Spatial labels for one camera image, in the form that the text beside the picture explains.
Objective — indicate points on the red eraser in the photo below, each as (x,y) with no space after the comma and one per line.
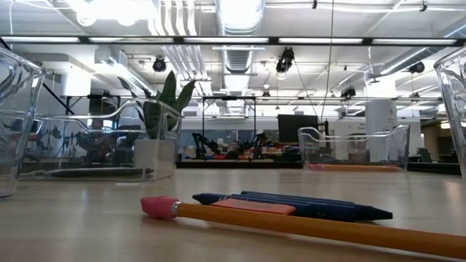
(255,206)

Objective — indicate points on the black aluminium table frame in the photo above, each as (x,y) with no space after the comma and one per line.
(236,164)

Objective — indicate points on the black rig frame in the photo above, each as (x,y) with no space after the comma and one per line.
(228,98)

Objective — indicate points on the person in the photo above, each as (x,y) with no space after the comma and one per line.
(96,125)
(233,149)

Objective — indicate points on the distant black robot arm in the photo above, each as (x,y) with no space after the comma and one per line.
(204,143)
(255,143)

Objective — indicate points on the silver ceiling duct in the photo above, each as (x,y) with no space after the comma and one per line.
(240,36)

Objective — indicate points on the yellow pencil pink eraser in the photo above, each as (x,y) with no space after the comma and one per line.
(356,168)
(291,225)

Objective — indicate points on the white pillar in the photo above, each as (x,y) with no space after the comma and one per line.
(380,116)

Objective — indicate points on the blue crayon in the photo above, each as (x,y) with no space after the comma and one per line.
(255,194)
(338,214)
(313,203)

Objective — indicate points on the black monitor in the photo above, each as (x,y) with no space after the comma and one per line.
(296,129)

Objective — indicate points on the black ceiling spotlight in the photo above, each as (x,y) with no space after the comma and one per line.
(285,60)
(416,67)
(159,64)
(347,92)

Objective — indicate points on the green plant white pot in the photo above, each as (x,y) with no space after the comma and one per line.
(156,156)

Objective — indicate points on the clear plastic bin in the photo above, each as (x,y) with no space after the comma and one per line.
(364,145)
(451,109)
(73,145)
(18,109)

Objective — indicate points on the black ceiling light track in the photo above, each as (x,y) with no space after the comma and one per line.
(218,40)

